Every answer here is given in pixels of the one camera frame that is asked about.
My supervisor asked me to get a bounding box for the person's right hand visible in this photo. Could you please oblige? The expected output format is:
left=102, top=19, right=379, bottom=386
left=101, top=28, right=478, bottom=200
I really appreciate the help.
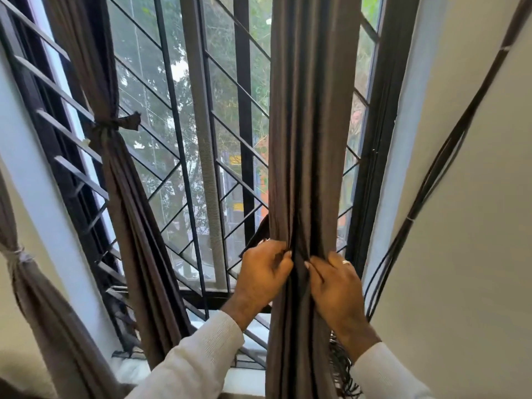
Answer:
left=304, top=251, right=382, bottom=365

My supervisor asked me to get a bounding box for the person's left hand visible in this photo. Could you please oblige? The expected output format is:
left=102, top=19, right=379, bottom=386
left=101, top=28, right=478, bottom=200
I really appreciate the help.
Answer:
left=221, top=239, right=295, bottom=332

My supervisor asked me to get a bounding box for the dark grey curtain tie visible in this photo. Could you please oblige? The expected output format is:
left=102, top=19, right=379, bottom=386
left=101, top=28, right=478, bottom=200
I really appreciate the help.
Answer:
left=240, top=214, right=272, bottom=259
left=87, top=111, right=142, bottom=140

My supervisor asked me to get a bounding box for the dark grey curtain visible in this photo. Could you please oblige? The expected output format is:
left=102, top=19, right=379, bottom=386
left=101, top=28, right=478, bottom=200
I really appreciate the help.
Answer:
left=41, top=0, right=193, bottom=369
left=265, top=0, right=363, bottom=399

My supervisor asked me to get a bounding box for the light grey curtain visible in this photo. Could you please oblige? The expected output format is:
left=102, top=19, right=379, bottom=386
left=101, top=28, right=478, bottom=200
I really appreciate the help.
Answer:
left=0, top=170, right=125, bottom=399

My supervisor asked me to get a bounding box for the light grey curtain tie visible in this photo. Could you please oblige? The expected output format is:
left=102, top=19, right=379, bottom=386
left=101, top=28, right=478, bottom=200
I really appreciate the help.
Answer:
left=0, top=244, right=34, bottom=267

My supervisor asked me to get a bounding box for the person's left forearm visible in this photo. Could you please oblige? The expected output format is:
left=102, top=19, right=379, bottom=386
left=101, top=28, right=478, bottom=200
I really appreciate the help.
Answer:
left=124, top=310, right=245, bottom=399

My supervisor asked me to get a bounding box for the person's right forearm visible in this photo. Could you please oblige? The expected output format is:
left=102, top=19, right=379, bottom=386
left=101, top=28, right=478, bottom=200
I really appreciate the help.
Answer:
left=351, top=341, right=435, bottom=399

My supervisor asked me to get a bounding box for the orange brick building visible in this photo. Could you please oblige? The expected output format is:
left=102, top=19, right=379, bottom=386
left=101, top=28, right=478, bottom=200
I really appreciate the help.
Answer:
left=255, top=108, right=366, bottom=245

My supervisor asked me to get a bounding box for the bundle of black cables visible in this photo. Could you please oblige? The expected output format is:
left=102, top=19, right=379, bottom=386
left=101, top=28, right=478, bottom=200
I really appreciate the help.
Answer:
left=364, top=0, right=532, bottom=323

